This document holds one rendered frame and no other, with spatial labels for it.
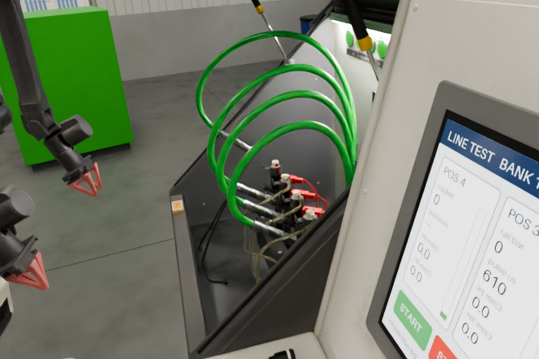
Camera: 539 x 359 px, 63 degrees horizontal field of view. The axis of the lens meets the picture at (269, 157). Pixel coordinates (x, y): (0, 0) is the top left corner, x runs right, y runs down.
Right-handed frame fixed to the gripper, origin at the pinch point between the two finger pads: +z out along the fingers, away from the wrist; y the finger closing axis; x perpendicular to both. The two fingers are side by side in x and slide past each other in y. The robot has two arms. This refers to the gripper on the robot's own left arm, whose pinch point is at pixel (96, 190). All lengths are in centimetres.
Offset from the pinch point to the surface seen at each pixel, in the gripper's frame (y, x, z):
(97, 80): 277, 85, -12
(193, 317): -51, -27, 18
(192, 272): -37.3, -25.7, 17.4
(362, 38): -57, -77, -15
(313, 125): -50, -65, -5
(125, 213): 161, 84, 69
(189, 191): 1.8, -22.2, 15.5
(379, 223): -69, -67, 5
